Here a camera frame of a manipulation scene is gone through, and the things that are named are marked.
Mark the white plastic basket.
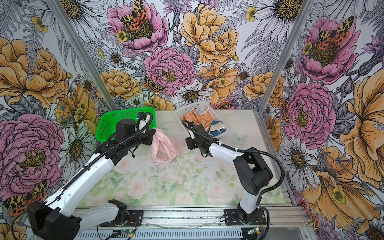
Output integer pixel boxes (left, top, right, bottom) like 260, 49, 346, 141
175, 101, 229, 138

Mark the pink towel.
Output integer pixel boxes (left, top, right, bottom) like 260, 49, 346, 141
149, 128, 180, 164

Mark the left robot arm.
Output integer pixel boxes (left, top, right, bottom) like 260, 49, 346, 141
27, 112, 156, 240

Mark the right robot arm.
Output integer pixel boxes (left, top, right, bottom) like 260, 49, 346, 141
182, 121, 273, 224

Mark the orange patterned towel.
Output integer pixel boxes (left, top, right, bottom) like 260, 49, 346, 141
181, 110, 214, 132

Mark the blue white patterned towel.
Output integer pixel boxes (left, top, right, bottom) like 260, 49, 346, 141
208, 121, 227, 138

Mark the green plastic basket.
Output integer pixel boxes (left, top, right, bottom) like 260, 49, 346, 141
95, 107, 156, 143

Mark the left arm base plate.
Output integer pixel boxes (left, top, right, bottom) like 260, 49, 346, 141
100, 210, 144, 227

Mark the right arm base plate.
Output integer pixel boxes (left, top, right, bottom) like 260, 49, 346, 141
221, 209, 267, 226

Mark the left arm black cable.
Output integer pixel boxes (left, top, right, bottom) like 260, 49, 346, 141
44, 112, 154, 211

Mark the white ventilated cable duct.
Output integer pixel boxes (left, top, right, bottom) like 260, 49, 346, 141
75, 228, 243, 240

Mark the aluminium front rail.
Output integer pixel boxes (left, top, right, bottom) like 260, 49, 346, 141
56, 206, 310, 230

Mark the left aluminium frame post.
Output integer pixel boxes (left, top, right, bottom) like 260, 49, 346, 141
47, 1, 119, 111

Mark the aluminium frame post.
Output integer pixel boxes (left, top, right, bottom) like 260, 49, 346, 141
257, 0, 315, 115
47, 1, 119, 111

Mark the right aluminium frame post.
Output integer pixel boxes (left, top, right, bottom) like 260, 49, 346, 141
257, 0, 315, 115

